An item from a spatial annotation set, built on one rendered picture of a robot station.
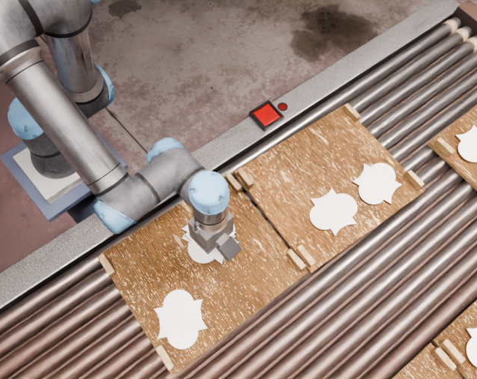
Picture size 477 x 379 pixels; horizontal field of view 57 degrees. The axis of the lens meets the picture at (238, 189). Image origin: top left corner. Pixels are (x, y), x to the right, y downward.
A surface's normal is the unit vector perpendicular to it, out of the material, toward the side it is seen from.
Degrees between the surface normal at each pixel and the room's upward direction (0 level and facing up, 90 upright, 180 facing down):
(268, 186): 0
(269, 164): 0
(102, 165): 37
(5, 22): 47
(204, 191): 0
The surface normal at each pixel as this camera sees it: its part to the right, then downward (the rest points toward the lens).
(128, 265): 0.04, -0.42
